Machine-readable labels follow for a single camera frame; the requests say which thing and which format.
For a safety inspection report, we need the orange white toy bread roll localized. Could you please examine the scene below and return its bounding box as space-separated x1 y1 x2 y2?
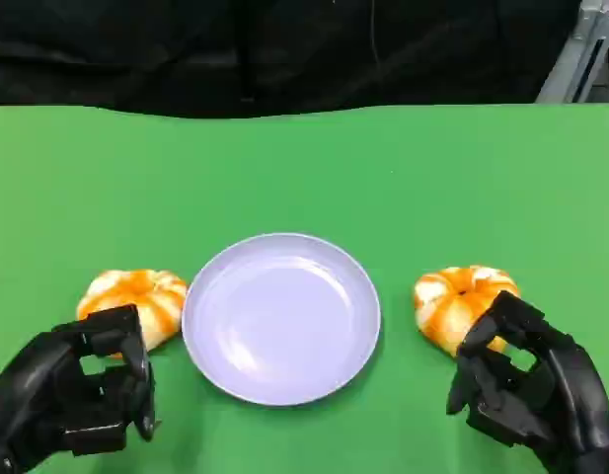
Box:
414 265 522 359
75 269 190 359

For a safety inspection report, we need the aluminium frame profile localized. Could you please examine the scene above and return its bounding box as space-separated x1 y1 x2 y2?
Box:
534 0 609 105

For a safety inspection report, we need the thin hanging background cable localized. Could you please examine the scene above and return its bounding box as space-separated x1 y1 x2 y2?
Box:
368 0 383 68

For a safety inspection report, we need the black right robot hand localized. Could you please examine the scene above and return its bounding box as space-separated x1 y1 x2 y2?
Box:
445 289 609 474

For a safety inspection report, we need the lilac plate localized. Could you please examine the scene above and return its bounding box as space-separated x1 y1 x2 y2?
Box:
181 232 383 408

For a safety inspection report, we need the green table cloth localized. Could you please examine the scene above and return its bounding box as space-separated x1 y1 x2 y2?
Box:
0 102 609 474

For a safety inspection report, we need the black backdrop curtain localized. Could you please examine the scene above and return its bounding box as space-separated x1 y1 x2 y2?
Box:
0 0 581 119

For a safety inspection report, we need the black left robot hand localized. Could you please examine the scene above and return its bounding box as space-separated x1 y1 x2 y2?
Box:
0 304 157 474

